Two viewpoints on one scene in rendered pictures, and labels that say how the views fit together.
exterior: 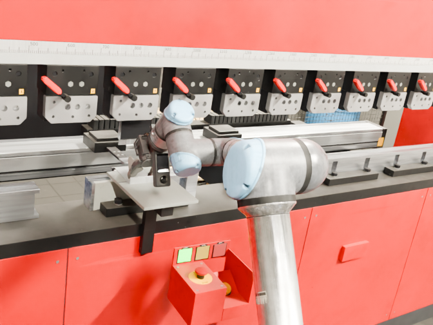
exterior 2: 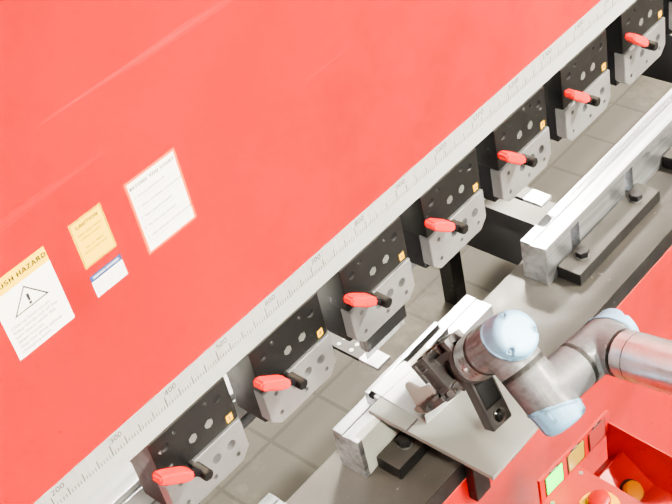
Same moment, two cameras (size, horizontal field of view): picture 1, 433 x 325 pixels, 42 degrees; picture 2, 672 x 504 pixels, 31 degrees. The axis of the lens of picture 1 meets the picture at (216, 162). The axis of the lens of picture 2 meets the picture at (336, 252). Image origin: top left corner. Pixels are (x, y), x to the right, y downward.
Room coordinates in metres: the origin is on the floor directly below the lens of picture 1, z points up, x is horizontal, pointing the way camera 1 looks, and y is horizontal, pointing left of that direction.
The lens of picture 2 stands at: (0.20, 0.40, 2.55)
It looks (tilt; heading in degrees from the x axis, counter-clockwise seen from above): 40 degrees down; 357
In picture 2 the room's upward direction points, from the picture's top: 14 degrees counter-clockwise
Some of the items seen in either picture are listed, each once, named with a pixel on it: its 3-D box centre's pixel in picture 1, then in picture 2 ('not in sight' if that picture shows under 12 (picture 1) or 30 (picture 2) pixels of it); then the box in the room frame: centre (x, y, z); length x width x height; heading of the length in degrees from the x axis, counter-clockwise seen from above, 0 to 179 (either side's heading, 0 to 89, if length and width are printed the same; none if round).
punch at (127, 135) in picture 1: (134, 129); (381, 321); (1.68, 0.27, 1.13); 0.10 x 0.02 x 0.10; 127
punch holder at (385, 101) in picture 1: (388, 88); not in sight; (2.38, -0.67, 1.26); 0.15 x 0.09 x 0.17; 127
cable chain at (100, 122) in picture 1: (134, 120); not in sight; (2.13, 0.35, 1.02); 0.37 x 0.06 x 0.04; 127
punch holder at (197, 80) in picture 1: (187, 89); (436, 204); (1.79, 0.13, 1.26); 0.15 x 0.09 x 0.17; 127
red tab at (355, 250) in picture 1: (354, 251); not in sight; (2.17, -0.65, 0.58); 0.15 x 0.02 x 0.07; 127
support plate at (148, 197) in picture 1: (151, 187); (461, 408); (1.56, 0.18, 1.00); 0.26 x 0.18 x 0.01; 37
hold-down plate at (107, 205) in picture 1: (145, 204); (440, 412); (1.66, 0.21, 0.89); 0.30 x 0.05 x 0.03; 127
